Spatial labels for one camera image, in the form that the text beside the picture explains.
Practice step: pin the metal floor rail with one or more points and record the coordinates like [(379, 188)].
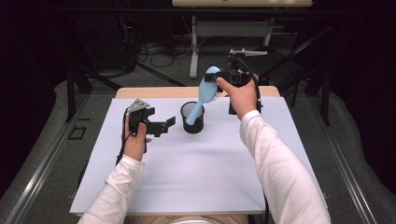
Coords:
[(40, 174), (345, 168)]

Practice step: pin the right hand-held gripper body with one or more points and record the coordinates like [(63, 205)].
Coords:
[(236, 77)]

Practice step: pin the person's right hand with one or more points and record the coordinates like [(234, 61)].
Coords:
[(244, 99)]

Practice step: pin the white table mat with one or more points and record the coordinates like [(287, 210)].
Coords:
[(193, 174)]

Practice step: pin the white-legged desk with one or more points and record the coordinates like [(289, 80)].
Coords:
[(218, 28)]

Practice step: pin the person's left hand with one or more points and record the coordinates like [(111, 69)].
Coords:
[(135, 146)]

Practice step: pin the person's tan trousers lap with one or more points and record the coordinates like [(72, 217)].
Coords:
[(149, 219)]

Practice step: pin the black metal crossbar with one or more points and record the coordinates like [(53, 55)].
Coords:
[(124, 10)]

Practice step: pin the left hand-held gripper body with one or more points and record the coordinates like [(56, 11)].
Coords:
[(140, 115)]

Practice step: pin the black folding chair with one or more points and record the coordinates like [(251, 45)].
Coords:
[(280, 68)]

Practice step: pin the light blue hairbrush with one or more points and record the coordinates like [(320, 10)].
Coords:
[(205, 90)]

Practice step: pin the black metal stand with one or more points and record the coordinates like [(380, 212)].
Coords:
[(70, 93)]

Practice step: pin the black mesh pen cup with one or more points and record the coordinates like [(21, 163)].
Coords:
[(193, 127)]

